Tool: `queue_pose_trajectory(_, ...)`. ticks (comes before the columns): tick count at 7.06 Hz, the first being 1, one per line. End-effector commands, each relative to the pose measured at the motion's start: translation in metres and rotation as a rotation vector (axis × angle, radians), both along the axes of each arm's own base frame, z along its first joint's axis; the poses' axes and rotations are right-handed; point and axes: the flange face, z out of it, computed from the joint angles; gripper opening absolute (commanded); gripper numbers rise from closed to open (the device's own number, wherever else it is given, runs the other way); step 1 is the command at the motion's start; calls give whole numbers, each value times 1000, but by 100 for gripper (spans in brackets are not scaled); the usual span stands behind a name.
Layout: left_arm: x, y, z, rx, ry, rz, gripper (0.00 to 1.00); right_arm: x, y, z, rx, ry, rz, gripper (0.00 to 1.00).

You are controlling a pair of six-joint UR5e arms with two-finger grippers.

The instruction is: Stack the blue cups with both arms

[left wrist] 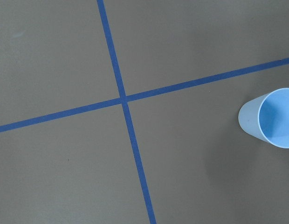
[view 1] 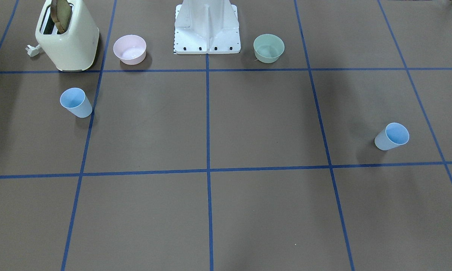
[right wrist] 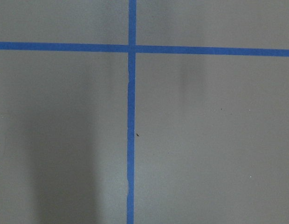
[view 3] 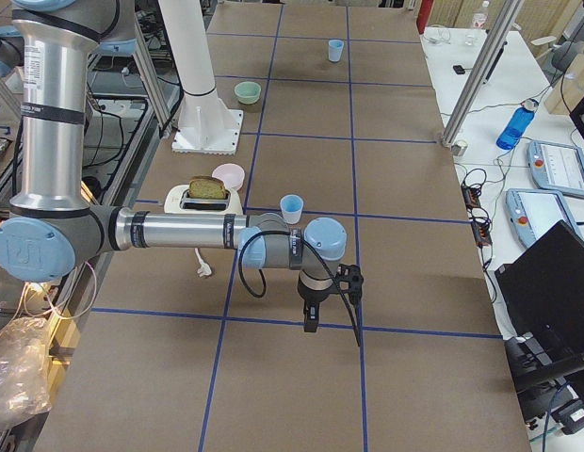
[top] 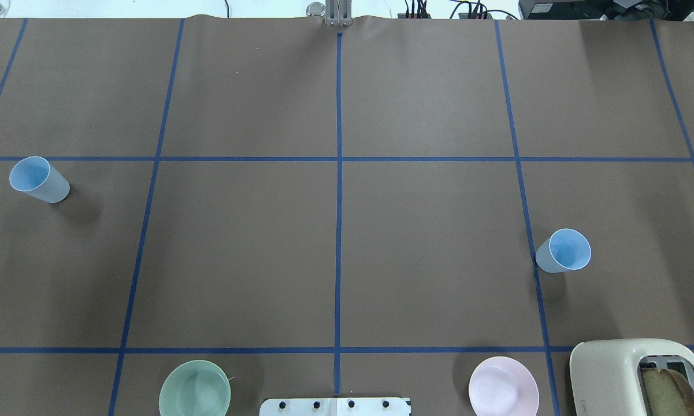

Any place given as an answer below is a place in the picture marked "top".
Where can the light blue cup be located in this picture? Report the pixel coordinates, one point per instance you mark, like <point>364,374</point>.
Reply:
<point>565,250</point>
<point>36,177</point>

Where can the metal table clamp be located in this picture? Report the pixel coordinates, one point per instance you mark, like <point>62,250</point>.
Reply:
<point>335,13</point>

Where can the pink bowl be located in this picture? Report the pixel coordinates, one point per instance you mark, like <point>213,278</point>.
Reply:
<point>503,386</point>

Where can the green bowl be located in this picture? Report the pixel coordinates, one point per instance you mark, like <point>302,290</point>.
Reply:
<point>195,387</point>

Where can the cream toaster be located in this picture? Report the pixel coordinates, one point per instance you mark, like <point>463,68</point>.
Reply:
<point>606,374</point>

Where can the black electronics box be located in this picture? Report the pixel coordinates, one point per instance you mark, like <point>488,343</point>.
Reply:
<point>606,10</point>

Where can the bread slice in toaster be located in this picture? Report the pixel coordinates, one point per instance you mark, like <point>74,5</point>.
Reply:
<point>667,392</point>

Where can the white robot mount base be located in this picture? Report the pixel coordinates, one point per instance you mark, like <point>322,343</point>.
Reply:
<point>336,406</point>

